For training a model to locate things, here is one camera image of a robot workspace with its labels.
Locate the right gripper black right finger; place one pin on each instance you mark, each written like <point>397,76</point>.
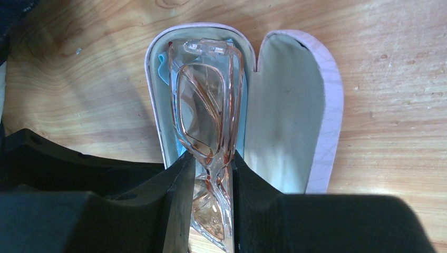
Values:
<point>267,220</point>

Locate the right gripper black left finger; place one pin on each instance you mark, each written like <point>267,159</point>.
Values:
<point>153,217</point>

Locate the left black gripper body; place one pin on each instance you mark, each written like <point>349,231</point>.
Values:
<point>34,161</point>

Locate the pink glasses case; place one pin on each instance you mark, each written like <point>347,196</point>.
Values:
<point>292,107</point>

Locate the orange sunglasses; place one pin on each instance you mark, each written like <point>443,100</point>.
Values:
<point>206,83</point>

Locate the light blue cleaning cloth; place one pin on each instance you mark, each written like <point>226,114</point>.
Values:
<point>164,68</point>

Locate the black white checkered pillow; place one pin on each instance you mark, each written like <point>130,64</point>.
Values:
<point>12,12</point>

